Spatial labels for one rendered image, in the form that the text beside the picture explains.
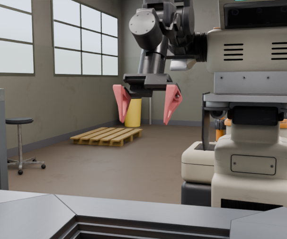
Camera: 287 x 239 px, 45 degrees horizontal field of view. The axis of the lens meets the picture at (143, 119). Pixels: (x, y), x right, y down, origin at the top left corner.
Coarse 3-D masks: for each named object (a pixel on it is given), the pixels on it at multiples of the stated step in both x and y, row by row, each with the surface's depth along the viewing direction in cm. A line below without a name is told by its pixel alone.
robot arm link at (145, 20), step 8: (152, 8) 71; (136, 16) 71; (144, 16) 70; (152, 16) 70; (176, 16) 78; (136, 24) 70; (144, 24) 70; (152, 24) 69; (160, 24) 76; (176, 24) 78; (136, 32) 69; (144, 32) 69; (152, 32) 69; (160, 32) 72; (168, 32) 78; (176, 32) 80; (136, 40) 72; (144, 40) 71; (152, 40) 71; (160, 40) 73; (144, 48) 74; (152, 48) 74
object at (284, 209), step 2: (276, 208) 62; (278, 208) 62; (280, 208) 62; (282, 208) 62; (284, 208) 62; (286, 208) 62; (268, 210) 61; (270, 210) 61; (272, 210) 61; (274, 210) 61; (276, 210) 61; (278, 210) 61; (280, 210) 61; (282, 210) 61; (284, 210) 61; (286, 210) 61; (286, 212) 60
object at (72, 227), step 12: (84, 216) 59; (72, 228) 57; (84, 228) 58; (96, 228) 58; (108, 228) 57; (120, 228) 57; (132, 228) 57; (144, 228) 57; (156, 228) 56; (168, 228) 56; (180, 228) 55; (192, 228) 55; (204, 228) 54
